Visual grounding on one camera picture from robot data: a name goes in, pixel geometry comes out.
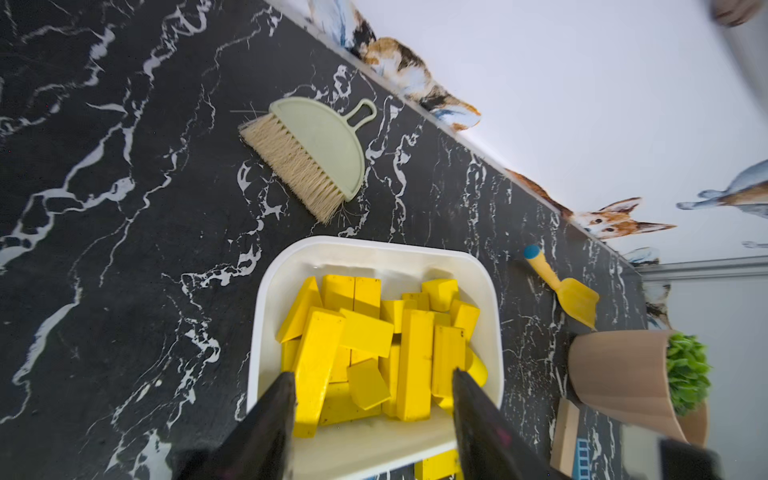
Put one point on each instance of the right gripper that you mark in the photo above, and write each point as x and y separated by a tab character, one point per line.
647	455

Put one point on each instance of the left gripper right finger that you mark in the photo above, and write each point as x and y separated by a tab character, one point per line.
488	445

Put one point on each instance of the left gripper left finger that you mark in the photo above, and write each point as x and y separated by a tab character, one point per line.
260	446

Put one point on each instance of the white plastic tray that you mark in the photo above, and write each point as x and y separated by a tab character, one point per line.
360	323

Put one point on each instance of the tall natural wood block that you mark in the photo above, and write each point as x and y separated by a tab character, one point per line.
564	442

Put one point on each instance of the pink pot green plant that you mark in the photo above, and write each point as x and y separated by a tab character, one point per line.
623	374

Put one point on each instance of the blue ladder block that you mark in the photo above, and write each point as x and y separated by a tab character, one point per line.
582	460

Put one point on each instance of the yellow toy shovel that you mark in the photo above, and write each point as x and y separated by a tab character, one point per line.
575	298

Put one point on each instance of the green hand brush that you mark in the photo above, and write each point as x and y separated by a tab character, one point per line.
313	149

